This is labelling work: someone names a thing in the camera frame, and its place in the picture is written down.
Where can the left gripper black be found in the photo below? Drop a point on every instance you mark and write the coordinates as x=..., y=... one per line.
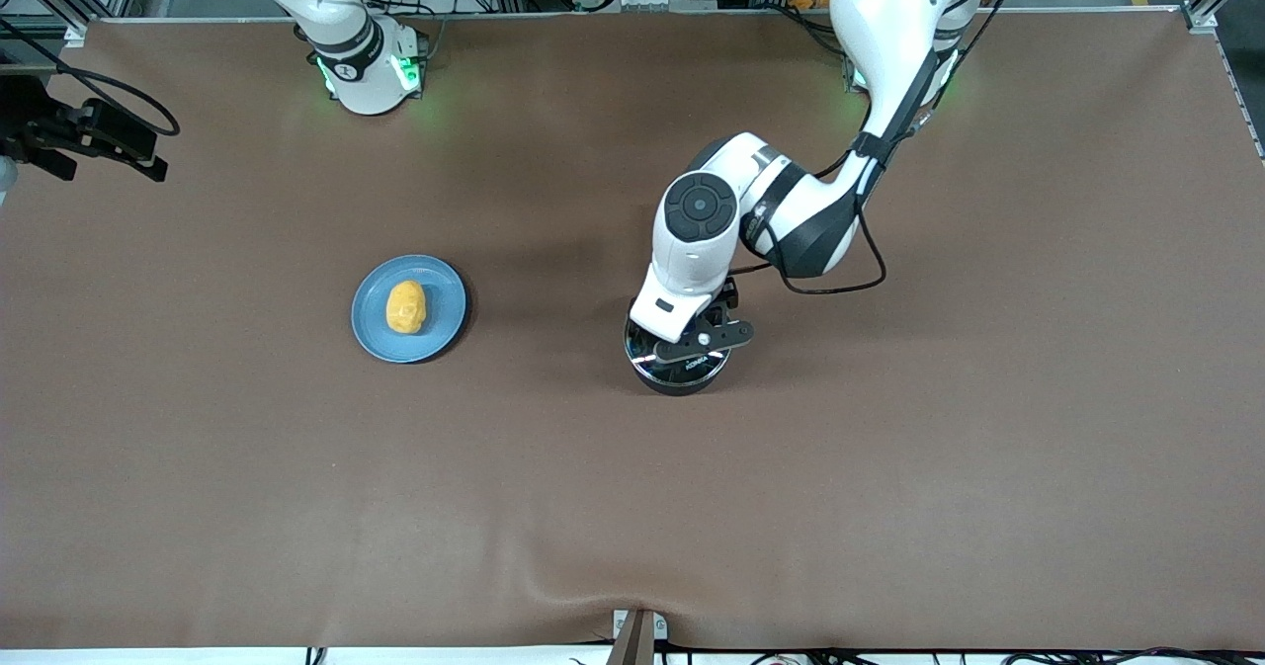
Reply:
x=727, y=298

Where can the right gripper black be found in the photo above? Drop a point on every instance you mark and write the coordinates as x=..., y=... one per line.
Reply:
x=46, y=132

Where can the glass lid with blue knob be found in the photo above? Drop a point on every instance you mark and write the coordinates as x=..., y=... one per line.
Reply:
x=682, y=374

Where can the yellow potato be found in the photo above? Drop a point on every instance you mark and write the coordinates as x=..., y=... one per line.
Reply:
x=405, y=307

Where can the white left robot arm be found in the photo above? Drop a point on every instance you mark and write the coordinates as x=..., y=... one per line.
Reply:
x=889, y=13

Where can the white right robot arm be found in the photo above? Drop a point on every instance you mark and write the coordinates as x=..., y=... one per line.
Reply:
x=366, y=82

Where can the brown table cloth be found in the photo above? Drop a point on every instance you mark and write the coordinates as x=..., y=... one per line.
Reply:
x=632, y=507

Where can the blue round plate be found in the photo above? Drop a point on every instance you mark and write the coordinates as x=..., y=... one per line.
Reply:
x=445, y=299

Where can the metal bracket with post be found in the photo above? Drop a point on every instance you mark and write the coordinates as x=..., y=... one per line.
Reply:
x=637, y=640

